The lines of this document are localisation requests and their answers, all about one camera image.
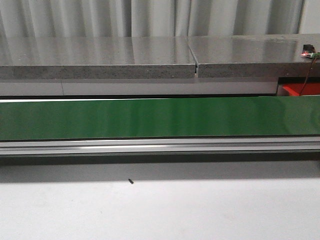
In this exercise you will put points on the green conveyor belt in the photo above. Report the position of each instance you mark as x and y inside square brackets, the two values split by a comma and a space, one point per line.
[160, 118]

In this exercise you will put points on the grey stone countertop slab right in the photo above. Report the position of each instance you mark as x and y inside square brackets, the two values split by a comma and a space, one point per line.
[275, 55]

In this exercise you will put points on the grey stone countertop slab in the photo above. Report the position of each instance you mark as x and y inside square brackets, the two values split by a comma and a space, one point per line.
[40, 58]
[275, 55]

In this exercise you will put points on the red plastic bin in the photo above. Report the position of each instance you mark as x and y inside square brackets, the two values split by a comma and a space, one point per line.
[298, 89]

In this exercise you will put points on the grey stone countertop slab left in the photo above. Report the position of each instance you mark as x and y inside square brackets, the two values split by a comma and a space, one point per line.
[40, 58]

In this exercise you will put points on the small sensor circuit board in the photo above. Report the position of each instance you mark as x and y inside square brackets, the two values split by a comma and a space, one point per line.
[309, 51]

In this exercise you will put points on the grey pleated curtain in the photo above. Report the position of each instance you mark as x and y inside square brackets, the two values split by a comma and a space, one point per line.
[157, 18]

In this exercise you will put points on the aluminium conveyor side rail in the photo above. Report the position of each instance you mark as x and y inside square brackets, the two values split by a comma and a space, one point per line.
[161, 145]

